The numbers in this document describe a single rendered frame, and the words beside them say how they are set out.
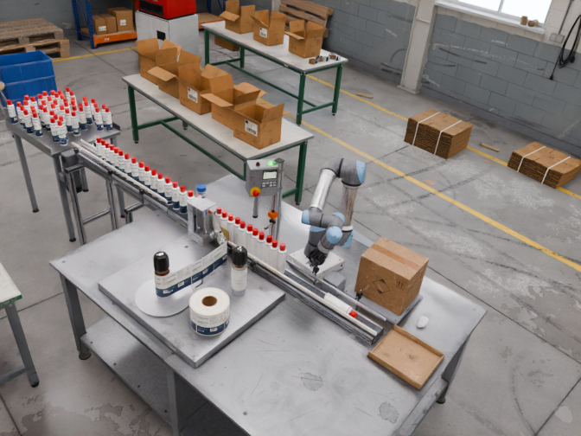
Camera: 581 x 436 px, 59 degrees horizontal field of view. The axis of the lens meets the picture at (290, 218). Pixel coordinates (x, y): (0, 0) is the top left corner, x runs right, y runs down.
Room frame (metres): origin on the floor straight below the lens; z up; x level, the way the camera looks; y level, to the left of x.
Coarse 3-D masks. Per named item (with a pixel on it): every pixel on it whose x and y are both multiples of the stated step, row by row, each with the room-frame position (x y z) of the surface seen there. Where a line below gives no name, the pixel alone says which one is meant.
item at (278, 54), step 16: (208, 32) 7.64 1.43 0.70; (224, 32) 7.42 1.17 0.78; (208, 48) 7.70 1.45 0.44; (240, 48) 8.17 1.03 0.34; (256, 48) 6.81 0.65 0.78; (272, 48) 6.87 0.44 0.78; (240, 64) 8.16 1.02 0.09; (288, 64) 6.35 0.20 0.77; (304, 64) 6.37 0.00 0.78; (320, 64) 6.42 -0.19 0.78; (336, 64) 6.57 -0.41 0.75; (304, 80) 6.24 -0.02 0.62; (336, 80) 6.71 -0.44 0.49; (336, 96) 6.69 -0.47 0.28; (304, 112) 6.29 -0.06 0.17
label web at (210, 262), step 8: (208, 216) 2.59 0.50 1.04; (208, 224) 2.59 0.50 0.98; (216, 224) 2.53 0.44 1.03; (216, 248) 2.25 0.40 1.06; (224, 248) 2.31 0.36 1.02; (208, 256) 2.20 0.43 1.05; (216, 256) 2.25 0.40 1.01; (224, 256) 2.31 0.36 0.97; (200, 264) 2.15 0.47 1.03; (208, 264) 2.20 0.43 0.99; (216, 264) 2.25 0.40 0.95; (200, 272) 2.15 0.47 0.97; (208, 272) 2.20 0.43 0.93
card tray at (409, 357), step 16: (400, 336) 1.94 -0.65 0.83; (368, 352) 1.79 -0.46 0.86; (384, 352) 1.82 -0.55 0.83; (400, 352) 1.83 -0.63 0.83; (416, 352) 1.84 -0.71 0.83; (432, 352) 1.85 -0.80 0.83; (400, 368) 1.73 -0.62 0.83; (416, 368) 1.74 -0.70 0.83; (432, 368) 1.75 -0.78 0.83; (416, 384) 1.62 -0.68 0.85
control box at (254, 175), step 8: (248, 160) 2.55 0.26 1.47; (256, 160) 2.56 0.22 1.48; (264, 160) 2.57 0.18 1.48; (272, 160) 2.58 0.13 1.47; (248, 168) 2.50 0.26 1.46; (256, 168) 2.48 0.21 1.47; (264, 168) 2.49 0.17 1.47; (272, 168) 2.50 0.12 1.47; (248, 176) 2.49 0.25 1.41; (256, 176) 2.47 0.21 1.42; (248, 184) 2.48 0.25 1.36; (256, 184) 2.47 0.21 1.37; (248, 192) 2.47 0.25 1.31; (264, 192) 2.49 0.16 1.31; (272, 192) 2.50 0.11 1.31
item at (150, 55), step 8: (144, 40) 5.58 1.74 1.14; (152, 40) 5.64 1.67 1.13; (144, 48) 5.55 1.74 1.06; (152, 48) 5.61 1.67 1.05; (160, 48) 5.67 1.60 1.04; (168, 48) 5.35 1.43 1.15; (176, 48) 5.42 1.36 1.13; (144, 56) 5.26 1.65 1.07; (152, 56) 5.60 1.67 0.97; (160, 56) 5.29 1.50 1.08; (168, 56) 5.36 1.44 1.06; (176, 56) 5.43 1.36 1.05; (144, 64) 5.40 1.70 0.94; (152, 64) 5.28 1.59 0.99; (160, 64) 5.29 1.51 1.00; (144, 72) 5.41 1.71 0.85; (152, 80) 5.30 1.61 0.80
